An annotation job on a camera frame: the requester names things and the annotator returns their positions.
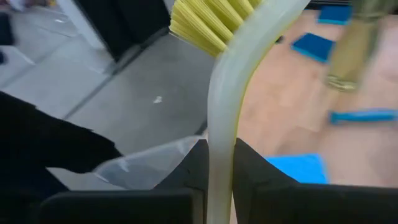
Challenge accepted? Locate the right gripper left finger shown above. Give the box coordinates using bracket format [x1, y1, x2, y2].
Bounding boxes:
[37, 139, 209, 224]

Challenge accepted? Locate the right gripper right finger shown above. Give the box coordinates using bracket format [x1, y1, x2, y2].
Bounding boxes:
[231, 138, 398, 224]

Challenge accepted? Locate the yellow dish brush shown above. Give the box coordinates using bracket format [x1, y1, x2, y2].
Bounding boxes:
[169, 0, 312, 224]

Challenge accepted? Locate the blue dish brush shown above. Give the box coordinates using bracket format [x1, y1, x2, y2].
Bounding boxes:
[328, 108, 398, 126]

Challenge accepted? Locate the soap bottle with method label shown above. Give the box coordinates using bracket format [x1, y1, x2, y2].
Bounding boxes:
[325, 0, 398, 93]

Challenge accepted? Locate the clear plastic tub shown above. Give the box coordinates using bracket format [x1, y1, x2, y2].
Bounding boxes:
[93, 135, 208, 191]

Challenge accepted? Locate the black furniture base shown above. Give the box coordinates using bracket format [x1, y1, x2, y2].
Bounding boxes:
[74, 0, 171, 63]

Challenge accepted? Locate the white post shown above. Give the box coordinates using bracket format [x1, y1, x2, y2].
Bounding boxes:
[55, 0, 105, 50]

